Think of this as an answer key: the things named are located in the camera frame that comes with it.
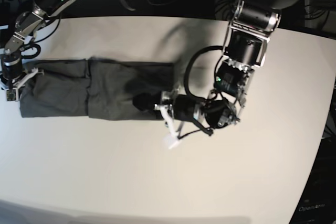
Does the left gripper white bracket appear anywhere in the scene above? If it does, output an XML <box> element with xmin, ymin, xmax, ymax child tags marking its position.
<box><xmin>132</xmin><ymin>90</ymin><xmax>208</xmax><ymax>140</ymax></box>

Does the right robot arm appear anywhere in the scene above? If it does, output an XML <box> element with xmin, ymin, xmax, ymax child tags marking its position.
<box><xmin>1</xmin><ymin>0</ymin><xmax>77</xmax><ymax>90</ymax></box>

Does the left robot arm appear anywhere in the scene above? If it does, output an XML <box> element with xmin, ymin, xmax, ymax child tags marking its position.
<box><xmin>133</xmin><ymin>0</ymin><xmax>298</xmax><ymax>140</ymax></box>

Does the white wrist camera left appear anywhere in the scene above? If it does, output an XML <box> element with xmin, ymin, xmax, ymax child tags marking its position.
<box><xmin>163</xmin><ymin>134</ymin><xmax>181</xmax><ymax>150</ymax></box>

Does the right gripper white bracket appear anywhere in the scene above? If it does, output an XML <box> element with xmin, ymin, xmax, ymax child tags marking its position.
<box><xmin>1</xmin><ymin>60</ymin><xmax>44</xmax><ymax>90</ymax></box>

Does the grey T-shirt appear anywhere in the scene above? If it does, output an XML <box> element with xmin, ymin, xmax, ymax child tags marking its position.
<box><xmin>19</xmin><ymin>58</ymin><xmax>174</xmax><ymax>121</ymax></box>

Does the black OpenArm box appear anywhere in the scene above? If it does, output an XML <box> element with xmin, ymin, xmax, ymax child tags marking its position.
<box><xmin>290</xmin><ymin>137</ymin><xmax>335</xmax><ymax>223</ymax></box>

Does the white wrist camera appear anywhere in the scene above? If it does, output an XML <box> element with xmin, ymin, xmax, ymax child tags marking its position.
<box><xmin>163</xmin><ymin>134</ymin><xmax>181</xmax><ymax>150</ymax></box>
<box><xmin>6</xmin><ymin>88</ymin><xmax>19</xmax><ymax>102</ymax></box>

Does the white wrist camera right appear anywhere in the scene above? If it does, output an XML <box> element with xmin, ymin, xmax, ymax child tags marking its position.
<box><xmin>6</xmin><ymin>88</ymin><xmax>19</xmax><ymax>102</ymax></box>

